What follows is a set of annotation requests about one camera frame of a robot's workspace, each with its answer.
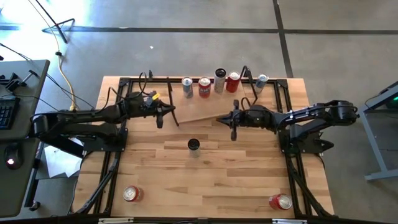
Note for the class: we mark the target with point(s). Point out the black device with green light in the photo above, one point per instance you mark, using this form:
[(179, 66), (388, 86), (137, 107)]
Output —
[(393, 101)]

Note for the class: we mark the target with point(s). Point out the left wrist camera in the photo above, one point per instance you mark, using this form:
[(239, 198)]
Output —
[(149, 99)]

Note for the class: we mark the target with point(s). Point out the grey desk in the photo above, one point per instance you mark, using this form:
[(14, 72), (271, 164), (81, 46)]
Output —
[(18, 193)]

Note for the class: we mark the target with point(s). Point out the grey metal table frame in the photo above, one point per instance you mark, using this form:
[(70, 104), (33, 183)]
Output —
[(371, 137)]

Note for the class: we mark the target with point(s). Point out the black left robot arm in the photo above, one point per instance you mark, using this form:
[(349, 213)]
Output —
[(77, 119)]

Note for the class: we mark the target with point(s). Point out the orange Fanta soda can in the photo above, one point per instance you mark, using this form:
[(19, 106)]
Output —
[(204, 90)]

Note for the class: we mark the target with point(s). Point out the white slim beverage can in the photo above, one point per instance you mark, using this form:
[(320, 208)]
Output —
[(219, 84), (194, 151)]

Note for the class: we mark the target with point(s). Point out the black aluminium table frame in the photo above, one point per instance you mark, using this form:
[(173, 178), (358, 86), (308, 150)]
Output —
[(283, 83)]

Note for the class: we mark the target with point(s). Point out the black tripod stand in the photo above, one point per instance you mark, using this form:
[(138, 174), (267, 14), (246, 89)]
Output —
[(63, 37)]

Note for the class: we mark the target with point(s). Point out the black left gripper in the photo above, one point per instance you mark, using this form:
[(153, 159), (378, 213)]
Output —
[(150, 111)]

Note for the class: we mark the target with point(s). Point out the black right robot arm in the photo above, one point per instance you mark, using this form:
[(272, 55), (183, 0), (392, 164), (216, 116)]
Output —
[(311, 113)]

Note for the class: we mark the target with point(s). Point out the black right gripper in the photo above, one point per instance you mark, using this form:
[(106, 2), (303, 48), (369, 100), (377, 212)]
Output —
[(252, 118)]

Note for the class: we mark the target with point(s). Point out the red soda can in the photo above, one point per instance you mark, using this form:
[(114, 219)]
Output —
[(281, 202), (232, 84)]

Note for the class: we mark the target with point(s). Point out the yellow tag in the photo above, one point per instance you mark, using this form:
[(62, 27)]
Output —
[(156, 96)]

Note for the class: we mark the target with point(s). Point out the black desk clamp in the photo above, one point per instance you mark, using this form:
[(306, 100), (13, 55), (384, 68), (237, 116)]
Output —
[(14, 82)]

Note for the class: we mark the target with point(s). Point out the silver metal bracket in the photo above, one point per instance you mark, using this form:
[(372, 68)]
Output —
[(115, 220), (289, 221)]

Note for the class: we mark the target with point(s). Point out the black computer mouse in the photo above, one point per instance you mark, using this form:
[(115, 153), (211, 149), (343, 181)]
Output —
[(13, 155)]

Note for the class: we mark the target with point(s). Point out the red-orange soda can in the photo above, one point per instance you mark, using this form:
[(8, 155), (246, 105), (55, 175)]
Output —
[(130, 193)]

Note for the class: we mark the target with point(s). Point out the blue silver energy drink can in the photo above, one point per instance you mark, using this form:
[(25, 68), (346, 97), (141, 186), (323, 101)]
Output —
[(187, 88), (260, 84)]

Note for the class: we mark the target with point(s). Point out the black keyboard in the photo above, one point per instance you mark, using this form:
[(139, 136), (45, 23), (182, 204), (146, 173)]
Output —
[(7, 113)]

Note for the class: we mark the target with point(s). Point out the white paper sheet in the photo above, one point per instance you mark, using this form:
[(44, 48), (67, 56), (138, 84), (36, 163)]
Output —
[(59, 161)]

